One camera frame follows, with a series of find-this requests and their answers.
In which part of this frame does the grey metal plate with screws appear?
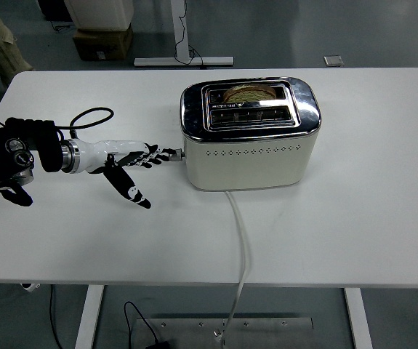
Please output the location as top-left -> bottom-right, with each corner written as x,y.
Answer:
130,316 -> 314,349

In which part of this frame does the thin black cable on desk leg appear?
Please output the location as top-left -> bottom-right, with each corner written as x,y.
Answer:
174,0 -> 208,70

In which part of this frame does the white table leg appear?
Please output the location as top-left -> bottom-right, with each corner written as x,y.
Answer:
342,287 -> 374,349
73,284 -> 105,349

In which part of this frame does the brown cardboard box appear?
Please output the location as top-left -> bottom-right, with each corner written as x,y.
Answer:
71,23 -> 134,62

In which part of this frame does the cream and chrome toaster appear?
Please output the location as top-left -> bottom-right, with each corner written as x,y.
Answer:
179,76 -> 322,192

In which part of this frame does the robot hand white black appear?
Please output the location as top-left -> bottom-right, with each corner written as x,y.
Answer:
77,140 -> 176,210

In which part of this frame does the thin black hanging cable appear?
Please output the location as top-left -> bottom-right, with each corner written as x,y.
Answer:
48,284 -> 64,349

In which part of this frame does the white toaster power cord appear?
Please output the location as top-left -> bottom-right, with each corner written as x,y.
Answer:
212,190 -> 251,345

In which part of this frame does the brown bread slice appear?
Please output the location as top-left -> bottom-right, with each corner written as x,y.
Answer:
222,84 -> 278,103

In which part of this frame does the black box on floor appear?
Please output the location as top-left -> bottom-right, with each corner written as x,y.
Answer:
36,0 -> 72,22

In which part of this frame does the black cable with adapter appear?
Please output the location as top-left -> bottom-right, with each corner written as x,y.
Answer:
123,300 -> 172,349

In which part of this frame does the white desk leg with foot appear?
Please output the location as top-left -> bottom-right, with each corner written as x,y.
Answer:
133,0 -> 235,68

